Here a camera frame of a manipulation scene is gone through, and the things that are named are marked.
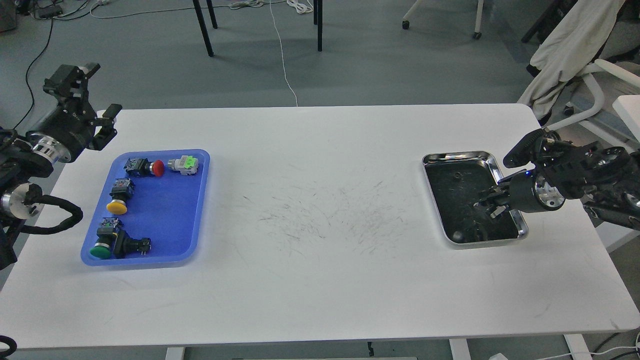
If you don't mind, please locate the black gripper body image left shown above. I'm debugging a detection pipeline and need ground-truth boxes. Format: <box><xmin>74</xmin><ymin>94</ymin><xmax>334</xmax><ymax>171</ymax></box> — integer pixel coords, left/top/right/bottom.
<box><xmin>26</xmin><ymin>92</ymin><xmax>103</xmax><ymax>163</ymax></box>

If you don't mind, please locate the green grey connector switch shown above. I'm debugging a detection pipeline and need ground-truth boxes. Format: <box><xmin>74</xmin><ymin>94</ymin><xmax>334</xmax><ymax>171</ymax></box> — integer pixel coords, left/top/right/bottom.
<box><xmin>167</xmin><ymin>155</ymin><xmax>199</xmax><ymax>176</ymax></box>

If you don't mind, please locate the silver metal tray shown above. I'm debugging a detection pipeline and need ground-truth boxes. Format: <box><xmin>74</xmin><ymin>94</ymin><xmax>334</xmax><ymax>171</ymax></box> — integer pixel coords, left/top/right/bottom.
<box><xmin>422</xmin><ymin>150</ymin><xmax>530</xmax><ymax>248</ymax></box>

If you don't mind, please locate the yellow push button switch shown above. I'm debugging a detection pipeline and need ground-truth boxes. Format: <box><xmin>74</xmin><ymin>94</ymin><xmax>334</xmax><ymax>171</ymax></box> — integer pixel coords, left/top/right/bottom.
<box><xmin>106</xmin><ymin>177</ymin><xmax>135</xmax><ymax>215</ymax></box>

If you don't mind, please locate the red push button switch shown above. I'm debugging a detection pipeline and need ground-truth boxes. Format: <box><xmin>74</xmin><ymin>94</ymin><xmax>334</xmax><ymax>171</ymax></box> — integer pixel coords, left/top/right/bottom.
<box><xmin>123</xmin><ymin>157</ymin><xmax>165</xmax><ymax>178</ymax></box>

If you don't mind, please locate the white cable on floor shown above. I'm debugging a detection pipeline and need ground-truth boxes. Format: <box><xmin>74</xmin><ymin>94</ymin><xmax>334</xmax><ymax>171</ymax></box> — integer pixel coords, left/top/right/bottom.
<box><xmin>90</xmin><ymin>0</ymin><xmax>315</xmax><ymax>108</ymax></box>

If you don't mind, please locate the green push button switch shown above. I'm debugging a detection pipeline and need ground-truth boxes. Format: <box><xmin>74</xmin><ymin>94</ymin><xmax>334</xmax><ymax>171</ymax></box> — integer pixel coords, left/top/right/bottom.
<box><xmin>89</xmin><ymin>217</ymin><xmax>121</xmax><ymax>260</ymax></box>

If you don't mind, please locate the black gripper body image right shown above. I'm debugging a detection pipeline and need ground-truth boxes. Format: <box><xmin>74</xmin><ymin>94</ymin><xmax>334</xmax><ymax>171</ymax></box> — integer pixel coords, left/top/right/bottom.
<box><xmin>509</xmin><ymin>172</ymin><xmax>566</xmax><ymax>214</ymax></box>

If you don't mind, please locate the black cable on floor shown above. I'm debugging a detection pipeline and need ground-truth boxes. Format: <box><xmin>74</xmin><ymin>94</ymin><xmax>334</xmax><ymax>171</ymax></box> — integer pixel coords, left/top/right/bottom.
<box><xmin>0</xmin><ymin>0</ymin><xmax>101</xmax><ymax>131</ymax></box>

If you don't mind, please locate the black table legs background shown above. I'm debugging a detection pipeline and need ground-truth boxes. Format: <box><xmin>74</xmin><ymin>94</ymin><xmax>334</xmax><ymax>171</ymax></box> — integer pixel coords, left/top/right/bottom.
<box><xmin>192</xmin><ymin>0</ymin><xmax>324</xmax><ymax>58</ymax></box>

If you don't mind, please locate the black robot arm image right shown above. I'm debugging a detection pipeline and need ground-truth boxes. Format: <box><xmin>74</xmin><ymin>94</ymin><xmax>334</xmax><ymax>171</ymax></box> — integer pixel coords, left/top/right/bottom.
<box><xmin>473</xmin><ymin>129</ymin><xmax>640</xmax><ymax>230</ymax></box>

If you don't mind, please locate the blue plastic tray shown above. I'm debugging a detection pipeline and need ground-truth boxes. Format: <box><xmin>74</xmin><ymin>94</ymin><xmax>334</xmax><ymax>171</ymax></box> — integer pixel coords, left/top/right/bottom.
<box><xmin>80</xmin><ymin>149</ymin><xmax>211</xmax><ymax>267</ymax></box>

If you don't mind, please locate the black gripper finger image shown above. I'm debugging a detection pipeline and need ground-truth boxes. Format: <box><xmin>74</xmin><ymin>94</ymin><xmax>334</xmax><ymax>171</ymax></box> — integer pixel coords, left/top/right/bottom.
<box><xmin>89</xmin><ymin>104</ymin><xmax>122</xmax><ymax>151</ymax></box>
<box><xmin>487</xmin><ymin>200</ymin><xmax>513</xmax><ymax>219</ymax></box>
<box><xmin>43</xmin><ymin>63</ymin><xmax>101</xmax><ymax>106</ymax></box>
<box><xmin>478</xmin><ymin>184</ymin><xmax>511</xmax><ymax>203</ymax></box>

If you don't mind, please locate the white chair with beige cloth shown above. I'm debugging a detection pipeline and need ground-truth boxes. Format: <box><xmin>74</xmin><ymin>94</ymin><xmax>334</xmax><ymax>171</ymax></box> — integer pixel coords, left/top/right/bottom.
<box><xmin>518</xmin><ymin>0</ymin><xmax>639</xmax><ymax>150</ymax></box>

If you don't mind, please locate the black switch module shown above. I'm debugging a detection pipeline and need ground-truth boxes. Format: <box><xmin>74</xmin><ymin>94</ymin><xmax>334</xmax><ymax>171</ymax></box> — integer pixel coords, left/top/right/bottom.
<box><xmin>112</xmin><ymin>230</ymin><xmax>152</xmax><ymax>259</ymax></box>

